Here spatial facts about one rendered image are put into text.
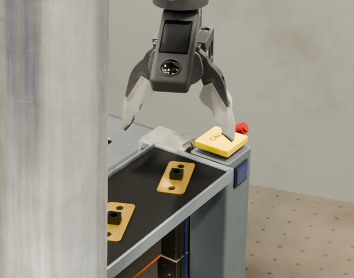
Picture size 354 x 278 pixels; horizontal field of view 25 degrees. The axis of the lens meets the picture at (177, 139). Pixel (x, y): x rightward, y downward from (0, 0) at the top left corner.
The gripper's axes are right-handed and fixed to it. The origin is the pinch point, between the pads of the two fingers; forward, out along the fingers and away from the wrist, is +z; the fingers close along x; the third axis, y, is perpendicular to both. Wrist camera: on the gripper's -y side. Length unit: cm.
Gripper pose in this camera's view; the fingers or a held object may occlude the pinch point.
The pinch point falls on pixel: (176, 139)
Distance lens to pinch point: 108.6
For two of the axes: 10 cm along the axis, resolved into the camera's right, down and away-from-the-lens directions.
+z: 0.0, 8.8, 4.7
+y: 2.2, -4.6, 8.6
